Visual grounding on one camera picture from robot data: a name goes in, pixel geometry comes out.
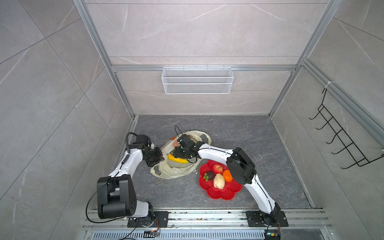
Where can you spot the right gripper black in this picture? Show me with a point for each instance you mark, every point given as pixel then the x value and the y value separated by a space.
pixel 177 153

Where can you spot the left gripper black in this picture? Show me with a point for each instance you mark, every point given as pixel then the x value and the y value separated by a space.
pixel 159 157

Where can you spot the yellow plastic bag fruit print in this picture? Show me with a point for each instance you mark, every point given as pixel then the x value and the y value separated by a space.
pixel 168 169

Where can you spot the dark brown fake fruit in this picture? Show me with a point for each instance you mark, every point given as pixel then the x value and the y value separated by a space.
pixel 209 176

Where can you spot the red pink fake apple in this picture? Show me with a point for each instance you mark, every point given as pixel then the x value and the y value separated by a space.
pixel 217 169

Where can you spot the orange fake fruit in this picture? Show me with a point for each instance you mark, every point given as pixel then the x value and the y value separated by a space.
pixel 227 176

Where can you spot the red flower shaped plate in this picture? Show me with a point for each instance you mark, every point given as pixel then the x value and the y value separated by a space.
pixel 227 193

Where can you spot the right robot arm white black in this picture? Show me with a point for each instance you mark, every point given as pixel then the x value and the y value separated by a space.
pixel 241 168

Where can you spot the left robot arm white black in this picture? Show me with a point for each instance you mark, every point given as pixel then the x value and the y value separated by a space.
pixel 116 196

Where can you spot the yellow fake banana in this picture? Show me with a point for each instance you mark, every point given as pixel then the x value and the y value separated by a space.
pixel 177 160

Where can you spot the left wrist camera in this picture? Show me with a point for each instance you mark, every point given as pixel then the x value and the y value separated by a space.
pixel 143 139

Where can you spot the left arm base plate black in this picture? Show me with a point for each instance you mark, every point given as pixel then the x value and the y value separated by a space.
pixel 153 220

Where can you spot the white wire mesh basket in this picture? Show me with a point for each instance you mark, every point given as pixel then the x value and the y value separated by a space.
pixel 197 80

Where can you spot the aluminium mounting rail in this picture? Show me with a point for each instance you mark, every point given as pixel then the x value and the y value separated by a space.
pixel 225 224

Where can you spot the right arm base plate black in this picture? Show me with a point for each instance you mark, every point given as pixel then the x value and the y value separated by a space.
pixel 260 219

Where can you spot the black wire hook rack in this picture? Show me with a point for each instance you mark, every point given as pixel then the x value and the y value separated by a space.
pixel 340 133

